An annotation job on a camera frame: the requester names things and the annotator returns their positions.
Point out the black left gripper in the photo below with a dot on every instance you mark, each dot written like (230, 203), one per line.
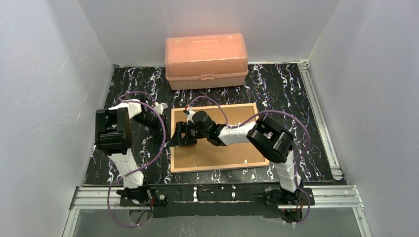
(160, 122)

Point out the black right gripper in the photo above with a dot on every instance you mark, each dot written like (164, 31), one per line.
(185, 134)

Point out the white wooden picture frame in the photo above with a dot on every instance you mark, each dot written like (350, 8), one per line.
(173, 157)

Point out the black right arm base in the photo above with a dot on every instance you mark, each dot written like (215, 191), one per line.
(279, 196)

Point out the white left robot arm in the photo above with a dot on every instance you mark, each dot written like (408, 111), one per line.
(113, 135)

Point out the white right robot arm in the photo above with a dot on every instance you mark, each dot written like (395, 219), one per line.
(272, 140)

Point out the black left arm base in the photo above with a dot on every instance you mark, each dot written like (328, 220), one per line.
(143, 196)

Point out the translucent orange plastic box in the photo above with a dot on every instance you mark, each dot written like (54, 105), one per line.
(210, 61)

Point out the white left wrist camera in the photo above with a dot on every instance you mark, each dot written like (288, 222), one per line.
(159, 107)

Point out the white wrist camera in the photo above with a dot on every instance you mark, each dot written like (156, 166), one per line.
(189, 112)
(159, 107)

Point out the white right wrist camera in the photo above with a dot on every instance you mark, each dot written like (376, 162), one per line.
(189, 112)

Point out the aluminium right side rail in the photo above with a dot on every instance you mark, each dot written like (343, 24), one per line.
(320, 120)

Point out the aluminium rail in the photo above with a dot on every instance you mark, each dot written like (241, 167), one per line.
(320, 120)
(319, 196)

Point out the aluminium front rail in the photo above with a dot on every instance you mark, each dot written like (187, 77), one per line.
(319, 196)

